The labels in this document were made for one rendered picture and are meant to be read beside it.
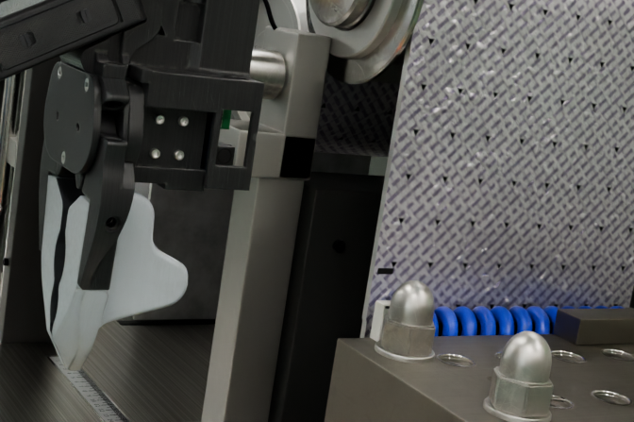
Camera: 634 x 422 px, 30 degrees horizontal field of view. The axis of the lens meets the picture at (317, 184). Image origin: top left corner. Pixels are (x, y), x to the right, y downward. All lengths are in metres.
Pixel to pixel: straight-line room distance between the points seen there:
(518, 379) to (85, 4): 0.29
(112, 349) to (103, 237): 0.54
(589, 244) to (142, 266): 0.41
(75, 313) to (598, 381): 0.33
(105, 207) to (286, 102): 0.30
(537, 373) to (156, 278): 0.21
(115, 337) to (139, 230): 0.54
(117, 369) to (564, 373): 0.42
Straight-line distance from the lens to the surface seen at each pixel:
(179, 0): 0.56
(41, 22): 0.52
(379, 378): 0.69
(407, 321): 0.70
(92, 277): 0.55
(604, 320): 0.82
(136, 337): 1.10
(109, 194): 0.52
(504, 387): 0.64
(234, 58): 0.57
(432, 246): 0.79
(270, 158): 0.80
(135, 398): 0.96
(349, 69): 0.80
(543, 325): 0.83
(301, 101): 0.80
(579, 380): 0.74
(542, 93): 0.82
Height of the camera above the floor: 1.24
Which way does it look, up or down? 9 degrees down
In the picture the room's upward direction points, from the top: 9 degrees clockwise
